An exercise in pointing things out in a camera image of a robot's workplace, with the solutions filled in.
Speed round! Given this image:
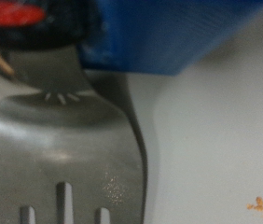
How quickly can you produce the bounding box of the metal spatula with blue block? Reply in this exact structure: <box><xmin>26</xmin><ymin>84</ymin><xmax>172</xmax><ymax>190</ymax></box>
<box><xmin>0</xmin><ymin>0</ymin><xmax>263</xmax><ymax>224</ymax></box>

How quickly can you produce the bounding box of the silver toaster oven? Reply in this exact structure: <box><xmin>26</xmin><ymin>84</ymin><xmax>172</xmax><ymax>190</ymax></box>
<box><xmin>84</xmin><ymin>3</ymin><xmax>263</xmax><ymax>224</ymax></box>

